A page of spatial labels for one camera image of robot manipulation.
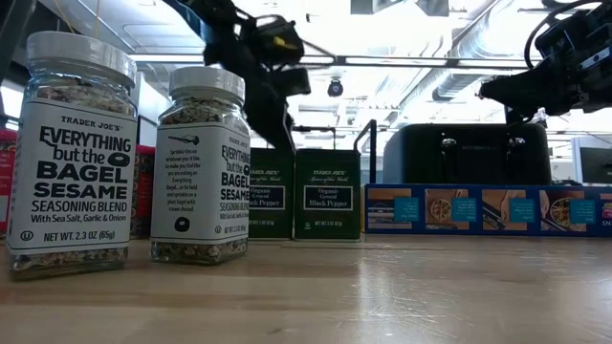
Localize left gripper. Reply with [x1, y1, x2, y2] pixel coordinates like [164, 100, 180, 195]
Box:
[205, 28, 313, 152]

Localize black four-slot toaster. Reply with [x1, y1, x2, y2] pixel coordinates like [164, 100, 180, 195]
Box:
[382, 122, 554, 186]

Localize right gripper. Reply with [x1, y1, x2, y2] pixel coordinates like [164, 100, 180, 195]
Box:
[477, 28, 612, 128]

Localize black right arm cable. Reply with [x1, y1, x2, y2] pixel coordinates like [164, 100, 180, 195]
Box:
[524, 0, 603, 69]

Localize green black pepper tin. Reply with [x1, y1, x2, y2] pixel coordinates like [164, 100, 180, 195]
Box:
[248, 146, 297, 241]
[293, 147, 362, 242]

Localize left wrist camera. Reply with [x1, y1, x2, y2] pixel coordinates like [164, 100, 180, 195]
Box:
[255, 16, 307, 68]

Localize bagel sesame seasoning jar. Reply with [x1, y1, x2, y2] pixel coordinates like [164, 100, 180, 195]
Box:
[7, 31, 139, 282]

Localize long ceiling light bar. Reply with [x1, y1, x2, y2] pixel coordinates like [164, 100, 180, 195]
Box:
[128, 53, 532, 68]

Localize silver ceiling air duct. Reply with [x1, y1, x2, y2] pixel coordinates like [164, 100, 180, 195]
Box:
[429, 0, 544, 104]

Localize yellow cable tag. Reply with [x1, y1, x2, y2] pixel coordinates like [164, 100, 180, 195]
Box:
[272, 35, 301, 52]

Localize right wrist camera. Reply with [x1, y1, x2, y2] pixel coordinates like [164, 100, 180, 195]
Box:
[535, 9, 592, 56]

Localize two white round caps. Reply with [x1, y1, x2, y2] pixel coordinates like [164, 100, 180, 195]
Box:
[149, 65, 251, 267]

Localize dark ceiling unit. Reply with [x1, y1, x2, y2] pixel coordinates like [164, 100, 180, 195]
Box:
[350, 0, 450, 18]

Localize black computer monitor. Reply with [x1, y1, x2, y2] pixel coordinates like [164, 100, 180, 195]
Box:
[571, 136, 612, 186]

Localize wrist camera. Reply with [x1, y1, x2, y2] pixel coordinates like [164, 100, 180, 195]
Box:
[535, 9, 592, 56]
[255, 16, 307, 68]

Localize blue plastic wrap box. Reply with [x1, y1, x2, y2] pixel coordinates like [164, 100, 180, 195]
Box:
[362, 183, 612, 239]

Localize red smoked paprika tin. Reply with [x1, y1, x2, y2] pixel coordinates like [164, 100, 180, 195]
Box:
[0, 128, 18, 235]
[129, 144, 157, 240]

